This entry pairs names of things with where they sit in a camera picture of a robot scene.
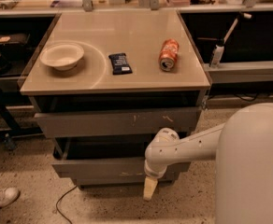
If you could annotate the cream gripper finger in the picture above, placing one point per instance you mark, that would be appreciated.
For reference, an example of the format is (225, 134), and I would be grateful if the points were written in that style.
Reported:
(150, 185)

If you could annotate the grey drawer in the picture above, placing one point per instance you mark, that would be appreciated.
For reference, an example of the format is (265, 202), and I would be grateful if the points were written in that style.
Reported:
(117, 122)
(100, 157)
(123, 180)

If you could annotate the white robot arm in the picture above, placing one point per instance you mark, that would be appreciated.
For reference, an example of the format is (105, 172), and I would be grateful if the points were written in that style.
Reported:
(243, 150)

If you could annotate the grey bottom drawer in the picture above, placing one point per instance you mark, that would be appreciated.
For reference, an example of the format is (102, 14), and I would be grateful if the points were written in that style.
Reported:
(123, 180)

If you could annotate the grey top drawer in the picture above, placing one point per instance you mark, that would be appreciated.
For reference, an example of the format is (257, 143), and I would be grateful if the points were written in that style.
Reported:
(117, 122)

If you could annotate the grey drawer cabinet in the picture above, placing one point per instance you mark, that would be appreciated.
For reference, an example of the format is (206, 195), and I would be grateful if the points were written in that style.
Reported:
(91, 84)

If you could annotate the dark blue snack packet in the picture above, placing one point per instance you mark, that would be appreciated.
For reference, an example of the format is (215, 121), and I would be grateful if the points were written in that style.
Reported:
(119, 64)

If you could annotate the orange soda can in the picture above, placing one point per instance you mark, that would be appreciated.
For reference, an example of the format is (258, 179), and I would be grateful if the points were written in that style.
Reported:
(168, 54)

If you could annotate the white sneaker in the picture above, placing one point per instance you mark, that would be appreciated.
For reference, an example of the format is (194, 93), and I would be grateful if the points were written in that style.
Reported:
(8, 196)

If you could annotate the white glue bottle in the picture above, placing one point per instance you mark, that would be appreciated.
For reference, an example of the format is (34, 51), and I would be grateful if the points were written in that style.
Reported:
(217, 54)

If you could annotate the white paper bowl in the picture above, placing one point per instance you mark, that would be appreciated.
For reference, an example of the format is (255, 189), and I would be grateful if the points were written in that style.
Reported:
(62, 56)

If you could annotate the white stick tool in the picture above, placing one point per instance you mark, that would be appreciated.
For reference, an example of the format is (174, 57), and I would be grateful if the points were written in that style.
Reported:
(241, 15)

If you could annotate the dark box on shelf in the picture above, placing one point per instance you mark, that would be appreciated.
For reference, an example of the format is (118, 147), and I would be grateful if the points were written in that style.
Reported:
(21, 39)

